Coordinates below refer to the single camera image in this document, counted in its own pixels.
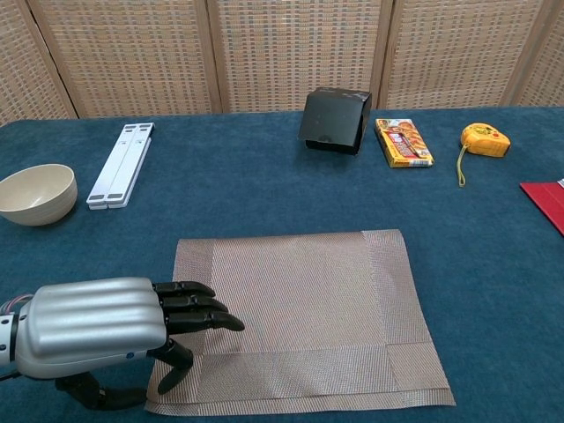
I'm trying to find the white folded laptop stand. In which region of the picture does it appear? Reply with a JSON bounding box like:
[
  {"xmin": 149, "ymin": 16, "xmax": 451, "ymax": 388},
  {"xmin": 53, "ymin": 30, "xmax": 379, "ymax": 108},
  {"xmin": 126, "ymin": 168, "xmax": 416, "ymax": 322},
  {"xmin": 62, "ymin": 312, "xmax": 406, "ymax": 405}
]
[{"xmin": 85, "ymin": 122, "xmax": 156, "ymax": 211}]

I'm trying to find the red folder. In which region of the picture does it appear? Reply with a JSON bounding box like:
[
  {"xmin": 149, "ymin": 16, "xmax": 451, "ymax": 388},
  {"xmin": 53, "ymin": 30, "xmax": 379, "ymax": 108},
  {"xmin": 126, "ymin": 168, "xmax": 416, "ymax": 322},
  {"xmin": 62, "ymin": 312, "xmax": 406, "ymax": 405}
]
[{"xmin": 519, "ymin": 181, "xmax": 564, "ymax": 239}]

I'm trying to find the cream round bowl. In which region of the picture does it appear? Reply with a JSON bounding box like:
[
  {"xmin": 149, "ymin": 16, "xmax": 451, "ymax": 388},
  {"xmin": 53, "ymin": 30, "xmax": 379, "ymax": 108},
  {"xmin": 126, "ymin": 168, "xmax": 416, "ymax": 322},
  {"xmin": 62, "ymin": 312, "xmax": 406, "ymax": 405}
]
[{"xmin": 0, "ymin": 163, "xmax": 78, "ymax": 227}]

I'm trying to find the woven rattan folding screen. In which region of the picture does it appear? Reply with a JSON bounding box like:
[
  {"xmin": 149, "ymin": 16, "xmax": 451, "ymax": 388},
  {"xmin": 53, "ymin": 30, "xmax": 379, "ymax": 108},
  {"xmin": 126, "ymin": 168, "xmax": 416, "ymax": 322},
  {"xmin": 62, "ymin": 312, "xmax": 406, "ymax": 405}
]
[{"xmin": 0, "ymin": 0, "xmax": 564, "ymax": 127}]

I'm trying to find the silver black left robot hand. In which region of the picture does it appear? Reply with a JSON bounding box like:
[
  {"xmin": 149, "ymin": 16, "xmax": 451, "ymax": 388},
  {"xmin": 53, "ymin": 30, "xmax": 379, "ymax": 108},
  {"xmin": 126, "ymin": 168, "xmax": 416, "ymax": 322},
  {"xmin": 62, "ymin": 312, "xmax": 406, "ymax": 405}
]
[{"xmin": 15, "ymin": 276, "xmax": 246, "ymax": 400}]

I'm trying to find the brown woven placemat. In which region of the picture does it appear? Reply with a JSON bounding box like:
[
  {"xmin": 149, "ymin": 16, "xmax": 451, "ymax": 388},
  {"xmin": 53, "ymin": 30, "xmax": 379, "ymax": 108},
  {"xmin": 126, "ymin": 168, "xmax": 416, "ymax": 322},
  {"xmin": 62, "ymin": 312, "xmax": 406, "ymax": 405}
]
[{"xmin": 144, "ymin": 228, "xmax": 456, "ymax": 415}]

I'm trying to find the black cardboard box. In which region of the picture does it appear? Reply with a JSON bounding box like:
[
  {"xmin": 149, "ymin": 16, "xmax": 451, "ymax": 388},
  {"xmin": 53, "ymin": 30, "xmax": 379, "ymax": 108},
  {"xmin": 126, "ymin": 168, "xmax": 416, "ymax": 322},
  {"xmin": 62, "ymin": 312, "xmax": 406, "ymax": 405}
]
[{"xmin": 298, "ymin": 86, "xmax": 374, "ymax": 157}]

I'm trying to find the blue felt table cover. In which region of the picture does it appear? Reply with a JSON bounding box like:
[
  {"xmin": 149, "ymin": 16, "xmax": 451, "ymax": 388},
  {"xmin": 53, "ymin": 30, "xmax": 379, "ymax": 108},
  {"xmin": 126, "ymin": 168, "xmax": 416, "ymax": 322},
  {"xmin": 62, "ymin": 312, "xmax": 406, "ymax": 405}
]
[{"xmin": 0, "ymin": 105, "xmax": 564, "ymax": 423}]

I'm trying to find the yellow tape measure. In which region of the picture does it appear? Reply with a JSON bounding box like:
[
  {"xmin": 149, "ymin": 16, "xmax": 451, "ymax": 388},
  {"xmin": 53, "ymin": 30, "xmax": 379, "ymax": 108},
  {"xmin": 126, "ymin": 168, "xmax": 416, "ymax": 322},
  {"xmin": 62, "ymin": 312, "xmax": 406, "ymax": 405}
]
[{"xmin": 456, "ymin": 123, "xmax": 512, "ymax": 188}]

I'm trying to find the yellow snack box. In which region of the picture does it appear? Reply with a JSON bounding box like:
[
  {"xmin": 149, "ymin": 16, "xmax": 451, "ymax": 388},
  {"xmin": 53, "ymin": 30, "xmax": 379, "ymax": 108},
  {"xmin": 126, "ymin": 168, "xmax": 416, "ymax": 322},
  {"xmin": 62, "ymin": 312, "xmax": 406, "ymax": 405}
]
[{"xmin": 374, "ymin": 117, "xmax": 435, "ymax": 169}]

